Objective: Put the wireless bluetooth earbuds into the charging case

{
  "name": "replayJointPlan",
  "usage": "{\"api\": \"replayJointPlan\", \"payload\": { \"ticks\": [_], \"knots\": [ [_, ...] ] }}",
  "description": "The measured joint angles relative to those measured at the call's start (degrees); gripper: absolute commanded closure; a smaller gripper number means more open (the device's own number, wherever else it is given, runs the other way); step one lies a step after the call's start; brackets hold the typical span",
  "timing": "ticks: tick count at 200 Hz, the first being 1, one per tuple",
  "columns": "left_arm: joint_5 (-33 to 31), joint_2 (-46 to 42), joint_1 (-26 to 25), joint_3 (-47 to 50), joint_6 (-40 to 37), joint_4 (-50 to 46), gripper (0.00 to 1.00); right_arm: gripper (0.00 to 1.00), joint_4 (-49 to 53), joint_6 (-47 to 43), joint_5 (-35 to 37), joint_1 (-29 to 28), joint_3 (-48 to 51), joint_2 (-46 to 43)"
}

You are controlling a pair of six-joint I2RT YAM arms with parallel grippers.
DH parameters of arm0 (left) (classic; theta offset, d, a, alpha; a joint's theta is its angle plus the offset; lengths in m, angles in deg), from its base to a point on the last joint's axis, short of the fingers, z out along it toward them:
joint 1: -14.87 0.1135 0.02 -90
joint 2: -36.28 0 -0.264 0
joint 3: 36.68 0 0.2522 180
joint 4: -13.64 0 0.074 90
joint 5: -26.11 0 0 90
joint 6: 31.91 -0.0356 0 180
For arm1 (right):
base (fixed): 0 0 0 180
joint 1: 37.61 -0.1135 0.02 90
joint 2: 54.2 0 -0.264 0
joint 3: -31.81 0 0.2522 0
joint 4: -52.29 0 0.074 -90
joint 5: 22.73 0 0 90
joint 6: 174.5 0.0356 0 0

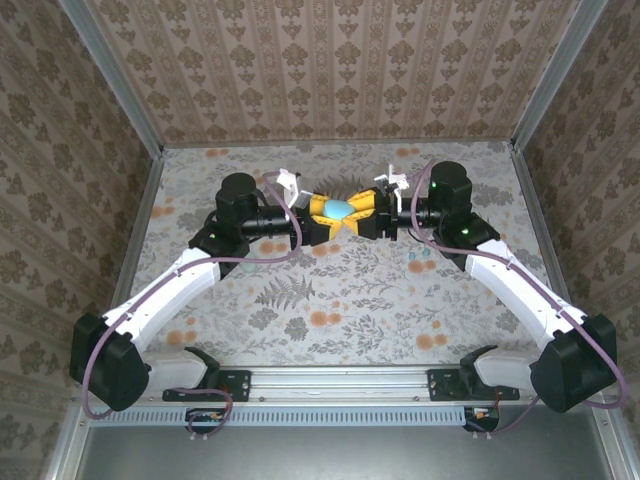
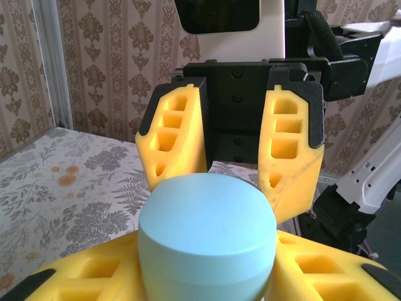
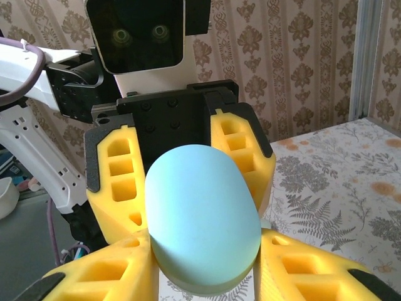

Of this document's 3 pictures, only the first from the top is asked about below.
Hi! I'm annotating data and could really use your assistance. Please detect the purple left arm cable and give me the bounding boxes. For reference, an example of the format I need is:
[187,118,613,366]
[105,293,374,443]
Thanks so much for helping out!
[81,170,304,442]

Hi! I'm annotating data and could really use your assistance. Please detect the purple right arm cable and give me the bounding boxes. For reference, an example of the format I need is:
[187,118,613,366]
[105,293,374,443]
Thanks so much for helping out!
[409,159,630,441]

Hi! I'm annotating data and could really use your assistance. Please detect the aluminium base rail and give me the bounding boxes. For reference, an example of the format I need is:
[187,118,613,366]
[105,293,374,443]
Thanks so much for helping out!
[73,364,536,407]

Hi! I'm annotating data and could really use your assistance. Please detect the blue earbud charging case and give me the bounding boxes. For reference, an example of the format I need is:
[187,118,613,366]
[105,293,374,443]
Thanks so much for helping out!
[322,198,353,221]

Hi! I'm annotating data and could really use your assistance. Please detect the aluminium back rail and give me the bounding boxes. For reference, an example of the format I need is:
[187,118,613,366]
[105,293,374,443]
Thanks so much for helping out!
[160,138,515,150]

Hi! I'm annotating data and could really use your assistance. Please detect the aluminium side rail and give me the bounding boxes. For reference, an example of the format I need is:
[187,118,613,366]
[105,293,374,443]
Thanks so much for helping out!
[509,144,576,314]
[109,152,166,314]

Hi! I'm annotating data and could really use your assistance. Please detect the aluminium frame bar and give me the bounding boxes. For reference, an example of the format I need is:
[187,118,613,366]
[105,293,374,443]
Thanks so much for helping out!
[43,399,94,480]
[591,409,632,480]

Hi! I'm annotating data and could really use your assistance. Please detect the grey metal panel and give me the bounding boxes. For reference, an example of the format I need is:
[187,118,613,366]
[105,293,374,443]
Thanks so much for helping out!
[74,424,604,480]

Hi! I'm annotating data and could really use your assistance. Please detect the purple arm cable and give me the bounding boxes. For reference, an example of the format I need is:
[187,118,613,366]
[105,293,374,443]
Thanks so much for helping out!
[409,159,630,441]
[81,170,304,442]

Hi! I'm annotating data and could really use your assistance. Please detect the grey slotted cable duct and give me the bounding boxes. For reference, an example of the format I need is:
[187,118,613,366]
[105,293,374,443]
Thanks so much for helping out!
[91,405,470,428]

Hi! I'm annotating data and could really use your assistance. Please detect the aluminium corner post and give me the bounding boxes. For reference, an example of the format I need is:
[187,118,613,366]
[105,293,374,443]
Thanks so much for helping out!
[57,0,166,160]
[509,0,610,152]

